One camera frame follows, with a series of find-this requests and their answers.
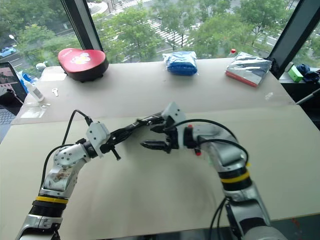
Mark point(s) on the silver foil package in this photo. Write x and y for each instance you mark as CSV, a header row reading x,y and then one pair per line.
x,y
247,68

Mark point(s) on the red-capped bottle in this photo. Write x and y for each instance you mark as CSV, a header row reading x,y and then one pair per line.
x,y
233,51

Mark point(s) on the green box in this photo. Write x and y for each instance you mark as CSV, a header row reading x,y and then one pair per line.
x,y
295,74

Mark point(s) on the white squeeze bottle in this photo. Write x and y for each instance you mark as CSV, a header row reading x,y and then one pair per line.
x,y
33,90

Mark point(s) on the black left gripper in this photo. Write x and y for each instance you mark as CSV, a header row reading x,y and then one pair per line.
x,y
108,144

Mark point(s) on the blue cloth in plastic bag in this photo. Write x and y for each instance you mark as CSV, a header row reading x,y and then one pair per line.
x,y
180,63

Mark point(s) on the small silver key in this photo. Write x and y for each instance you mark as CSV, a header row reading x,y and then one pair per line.
x,y
55,92

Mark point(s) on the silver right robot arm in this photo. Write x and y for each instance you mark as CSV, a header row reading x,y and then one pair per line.
x,y
225,150

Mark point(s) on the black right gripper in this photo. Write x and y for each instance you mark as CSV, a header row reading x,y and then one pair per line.
x,y
176,138

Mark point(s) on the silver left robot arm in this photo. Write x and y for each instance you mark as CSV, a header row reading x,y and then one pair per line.
x,y
65,159

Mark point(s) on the grey metal rod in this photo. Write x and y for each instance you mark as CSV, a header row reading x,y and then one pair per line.
x,y
308,96

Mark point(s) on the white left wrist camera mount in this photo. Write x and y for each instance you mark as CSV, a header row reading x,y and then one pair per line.
x,y
98,133

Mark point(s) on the red heart-shaped box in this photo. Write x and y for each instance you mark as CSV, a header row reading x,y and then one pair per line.
x,y
81,62

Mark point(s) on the small clear plastic wrapper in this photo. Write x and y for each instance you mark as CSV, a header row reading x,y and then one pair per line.
x,y
269,96

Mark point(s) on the white round container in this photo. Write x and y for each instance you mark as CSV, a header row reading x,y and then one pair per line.
x,y
40,66

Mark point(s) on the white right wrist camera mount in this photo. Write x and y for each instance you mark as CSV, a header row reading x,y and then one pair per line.
x,y
172,110

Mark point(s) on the black window frame post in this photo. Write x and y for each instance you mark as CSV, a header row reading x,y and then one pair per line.
x,y
292,32
83,25

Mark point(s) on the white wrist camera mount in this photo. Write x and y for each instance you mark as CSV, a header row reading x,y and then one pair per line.
x,y
172,110
98,133

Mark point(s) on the dark blue cloth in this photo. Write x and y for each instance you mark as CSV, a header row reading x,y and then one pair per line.
x,y
310,73

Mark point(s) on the clear plastic bag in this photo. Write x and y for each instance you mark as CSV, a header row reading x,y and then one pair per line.
x,y
35,111

